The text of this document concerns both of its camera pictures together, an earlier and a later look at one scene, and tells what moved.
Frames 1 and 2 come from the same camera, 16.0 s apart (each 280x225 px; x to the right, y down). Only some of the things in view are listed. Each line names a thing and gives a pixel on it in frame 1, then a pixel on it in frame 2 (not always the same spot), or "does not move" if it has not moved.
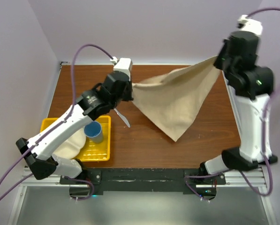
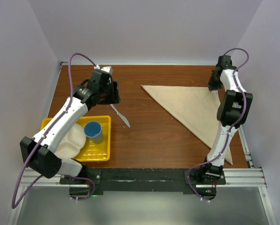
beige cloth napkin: (172, 99) to (196, 108)
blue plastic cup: (93, 130) does not move
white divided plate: (71, 146) does not move
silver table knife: (123, 117) does not move
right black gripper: (219, 63) to (213, 86)
